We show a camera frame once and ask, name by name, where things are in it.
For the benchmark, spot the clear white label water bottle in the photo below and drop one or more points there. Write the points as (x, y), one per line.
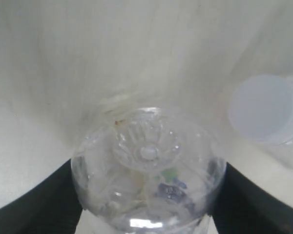
(147, 171)

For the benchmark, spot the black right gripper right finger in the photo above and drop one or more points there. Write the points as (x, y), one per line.
(244, 208)

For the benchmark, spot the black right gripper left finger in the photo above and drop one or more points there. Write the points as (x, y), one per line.
(52, 207)

